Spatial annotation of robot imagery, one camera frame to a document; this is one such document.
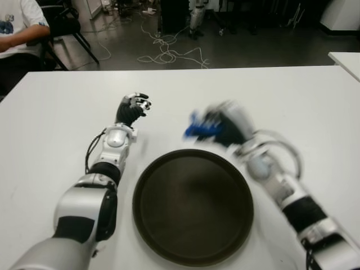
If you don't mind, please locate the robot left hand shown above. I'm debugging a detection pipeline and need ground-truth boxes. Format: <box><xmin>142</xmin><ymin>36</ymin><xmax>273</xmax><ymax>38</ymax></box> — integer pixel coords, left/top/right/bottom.
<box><xmin>115</xmin><ymin>92</ymin><xmax>152</xmax><ymax>129</ymax></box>

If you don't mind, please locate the blue Oreo packet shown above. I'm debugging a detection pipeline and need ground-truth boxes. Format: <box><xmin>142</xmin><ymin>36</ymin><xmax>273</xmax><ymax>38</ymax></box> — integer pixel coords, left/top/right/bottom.
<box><xmin>182</xmin><ymin>111</ymin><xmax>226</xmax><ymax>140</ymax></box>

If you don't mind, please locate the person in white t-shirt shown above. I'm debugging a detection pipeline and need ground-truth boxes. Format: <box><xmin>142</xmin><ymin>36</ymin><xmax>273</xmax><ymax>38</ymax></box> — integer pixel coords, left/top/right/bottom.
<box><xmin>0</xmin><ymin>0</ymin><xmax>52</xmax><ymax>95</ymax></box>

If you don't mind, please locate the black chair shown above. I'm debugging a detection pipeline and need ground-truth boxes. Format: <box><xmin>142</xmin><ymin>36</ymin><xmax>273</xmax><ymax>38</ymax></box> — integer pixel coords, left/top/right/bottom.
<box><xmin>42</xmin><ymin>0</ymin><xmax>101</xmax><ymax>71</ymax></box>

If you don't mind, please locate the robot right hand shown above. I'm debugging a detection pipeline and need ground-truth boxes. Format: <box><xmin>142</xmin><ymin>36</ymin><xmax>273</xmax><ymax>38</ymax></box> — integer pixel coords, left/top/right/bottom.
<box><xmin>196</xmin><ymin>100</ymin><xmax>255</xmax><ymax>150</ymax></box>

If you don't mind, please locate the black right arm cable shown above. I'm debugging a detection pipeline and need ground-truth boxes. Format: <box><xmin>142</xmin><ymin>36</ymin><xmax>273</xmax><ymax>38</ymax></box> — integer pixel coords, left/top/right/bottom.
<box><xmin>253</xmin><ymin>129</ymin><xmax>304</xmax><ymax>178</ymax></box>

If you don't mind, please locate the white board panel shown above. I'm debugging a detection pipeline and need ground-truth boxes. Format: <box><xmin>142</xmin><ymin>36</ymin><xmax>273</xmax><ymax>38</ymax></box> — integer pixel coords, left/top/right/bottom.
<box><xmin>89</xmin><ymin>0</ymin><xmax>106</xmax><ymax>20</ymax></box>

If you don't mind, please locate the neighbouring white table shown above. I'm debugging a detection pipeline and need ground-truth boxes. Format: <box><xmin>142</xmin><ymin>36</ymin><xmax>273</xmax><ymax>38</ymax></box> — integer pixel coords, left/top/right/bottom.
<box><xmin>327</xmin><ymin>52</ymin><xmax>360</xmax><ymax>85</ymax></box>

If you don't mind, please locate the black wheeled cabinet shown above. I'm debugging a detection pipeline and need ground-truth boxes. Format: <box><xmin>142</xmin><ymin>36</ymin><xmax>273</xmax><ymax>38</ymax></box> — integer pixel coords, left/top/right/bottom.
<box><xmin>160</xmin><ymin>0</ymin><xmax>192</xmax><ymax>33</ymax></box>

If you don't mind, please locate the white pedestal with black base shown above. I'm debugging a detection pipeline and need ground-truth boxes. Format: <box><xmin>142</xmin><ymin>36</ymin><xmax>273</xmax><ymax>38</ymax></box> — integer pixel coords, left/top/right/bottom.
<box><xmin>319</xmin><ymin>0</ymin><xmax>360</xmax><ymax>36</ymax></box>

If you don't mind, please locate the round dark brown tray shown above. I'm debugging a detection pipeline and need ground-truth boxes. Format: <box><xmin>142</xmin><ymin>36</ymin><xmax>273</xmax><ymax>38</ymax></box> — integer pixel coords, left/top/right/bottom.
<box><xmin>132</xmin><ymin>148</ymin><xmax>255</xmax><ymax>267</ymax></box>

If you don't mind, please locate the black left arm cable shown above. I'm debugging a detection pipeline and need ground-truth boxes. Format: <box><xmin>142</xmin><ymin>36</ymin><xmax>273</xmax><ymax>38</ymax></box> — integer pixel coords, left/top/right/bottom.
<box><xmin>84</xmin><ymin>128</ymin><xmax>109</xmax><ymax>174</ymax></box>

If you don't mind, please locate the tangled white floor cable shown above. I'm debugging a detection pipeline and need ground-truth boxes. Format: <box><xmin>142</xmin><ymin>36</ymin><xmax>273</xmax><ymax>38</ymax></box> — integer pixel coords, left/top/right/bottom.
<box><xmin>98</xmin><ymin>16</ymin><xmax>212</xmax><ymax>70</ymax></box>

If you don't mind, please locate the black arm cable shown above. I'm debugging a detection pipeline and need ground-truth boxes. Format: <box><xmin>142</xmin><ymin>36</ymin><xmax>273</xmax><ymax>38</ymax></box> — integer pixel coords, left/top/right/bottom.
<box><xmin>253</xmin><ymin>129</ymin><xmax>304</xmax><ymax>178</ymax></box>
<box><xmin>84</xmin><ymin>128</ymin><xmax>109</xmax><ymax>174</ymax></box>

